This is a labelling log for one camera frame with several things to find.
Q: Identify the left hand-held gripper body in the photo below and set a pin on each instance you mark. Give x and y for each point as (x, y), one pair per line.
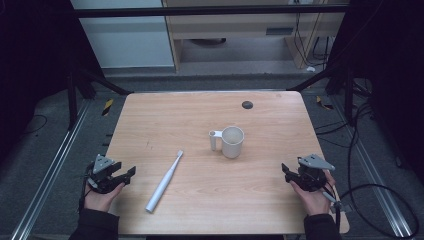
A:
(103, 178)

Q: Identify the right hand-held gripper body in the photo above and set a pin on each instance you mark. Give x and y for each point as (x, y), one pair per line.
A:
(313, 175)

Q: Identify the white electric toothbrush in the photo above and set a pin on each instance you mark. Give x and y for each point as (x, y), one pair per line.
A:
(164, 182)

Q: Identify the person's left hand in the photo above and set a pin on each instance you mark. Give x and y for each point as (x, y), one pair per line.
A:
(100, 200)

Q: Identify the person's right hand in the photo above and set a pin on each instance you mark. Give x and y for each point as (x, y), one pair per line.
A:
(313, 201)

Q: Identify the yellow black striped tape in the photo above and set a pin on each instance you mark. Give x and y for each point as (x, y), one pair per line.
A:
(324, 104)
(107, 107)

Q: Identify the dark round table grommet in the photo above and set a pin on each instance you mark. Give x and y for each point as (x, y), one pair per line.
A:
(247, 105)

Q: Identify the black metal stand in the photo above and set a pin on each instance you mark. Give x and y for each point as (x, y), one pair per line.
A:
(348, 96)
(72, 100)

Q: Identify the small white plug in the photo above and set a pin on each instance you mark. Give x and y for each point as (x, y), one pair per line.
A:
(310, 69)

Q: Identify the white cabinet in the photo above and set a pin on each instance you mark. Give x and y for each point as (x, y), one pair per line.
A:
(126, 40)

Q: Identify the black curtain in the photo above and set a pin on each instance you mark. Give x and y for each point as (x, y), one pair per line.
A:
(36, 60)
(390, 66)

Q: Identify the light wooden desk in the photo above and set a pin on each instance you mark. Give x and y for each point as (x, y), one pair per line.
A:
(233, 25)

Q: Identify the silver floor rail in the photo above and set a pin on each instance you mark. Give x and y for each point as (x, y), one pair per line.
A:
(50, 173)
(376, 180)

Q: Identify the black horizontal frame bar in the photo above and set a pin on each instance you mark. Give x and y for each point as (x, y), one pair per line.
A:
(200, 11)

